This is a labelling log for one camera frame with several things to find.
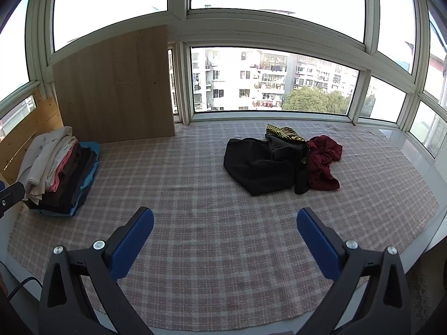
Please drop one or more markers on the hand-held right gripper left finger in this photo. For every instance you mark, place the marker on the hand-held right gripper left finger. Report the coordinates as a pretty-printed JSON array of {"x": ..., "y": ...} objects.
[{"x": 134, "y": 244}]

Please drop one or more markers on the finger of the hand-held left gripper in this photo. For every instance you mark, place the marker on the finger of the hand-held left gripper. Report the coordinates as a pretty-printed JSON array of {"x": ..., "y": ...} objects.
[{"x": 12, "y": 195}]

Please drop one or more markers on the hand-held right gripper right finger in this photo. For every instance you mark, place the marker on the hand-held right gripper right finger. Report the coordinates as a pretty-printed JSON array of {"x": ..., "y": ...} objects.
[{"x": 319, "y": 244}]

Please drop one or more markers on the black pants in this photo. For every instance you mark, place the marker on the black pants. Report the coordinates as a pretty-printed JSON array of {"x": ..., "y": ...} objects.
[{"x": 255, "y": 167}]

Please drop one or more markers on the cream folded garment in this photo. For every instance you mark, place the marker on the cream folded garment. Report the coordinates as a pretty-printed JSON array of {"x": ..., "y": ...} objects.
[{"x": 45, "y": 157}]

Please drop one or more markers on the black folded garments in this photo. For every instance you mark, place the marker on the black folded garments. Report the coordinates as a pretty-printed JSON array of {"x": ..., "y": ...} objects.
[{"x": 70, "y": 188}]

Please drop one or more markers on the pink folded garment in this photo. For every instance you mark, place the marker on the pink folded garment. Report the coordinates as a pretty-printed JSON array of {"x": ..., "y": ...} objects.
[{"x": 64, "y": 167}]

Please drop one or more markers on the wooden slat panel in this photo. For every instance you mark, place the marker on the wooden slat panel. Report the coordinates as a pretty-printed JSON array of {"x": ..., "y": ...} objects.
[{"x": 31, "y": 129}]

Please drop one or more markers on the dark red garment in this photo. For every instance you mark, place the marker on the dark red garment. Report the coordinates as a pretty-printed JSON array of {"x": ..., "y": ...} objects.
[{"x": 323, "y": 167}]

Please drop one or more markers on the blue folded garment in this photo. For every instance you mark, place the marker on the blue folded garment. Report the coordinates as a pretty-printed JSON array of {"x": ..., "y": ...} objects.
[{"x": 91, "y": 167}]

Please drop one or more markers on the yellow striped dark garment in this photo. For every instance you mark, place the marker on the yellow striped dark garment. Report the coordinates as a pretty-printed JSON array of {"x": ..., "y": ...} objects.
[{"x": 283, "y": 132}]

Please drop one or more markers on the green tree outside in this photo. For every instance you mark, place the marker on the green tree outside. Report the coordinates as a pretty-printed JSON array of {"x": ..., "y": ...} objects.
[{"x": 307, "y": 99}]

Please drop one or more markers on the light wooden board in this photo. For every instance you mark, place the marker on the light wooden board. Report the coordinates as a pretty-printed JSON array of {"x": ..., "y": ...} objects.
[{"x": 115, "y": 87}]

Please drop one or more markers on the apartment buildings outside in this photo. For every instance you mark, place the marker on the apartment buildings outside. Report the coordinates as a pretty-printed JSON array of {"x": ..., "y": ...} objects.
[{"x": 227, "y": 76}]

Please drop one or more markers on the white window frame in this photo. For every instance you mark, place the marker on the white window frame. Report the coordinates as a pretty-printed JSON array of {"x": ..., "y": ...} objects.
[{"x": 265, "y": 38}]

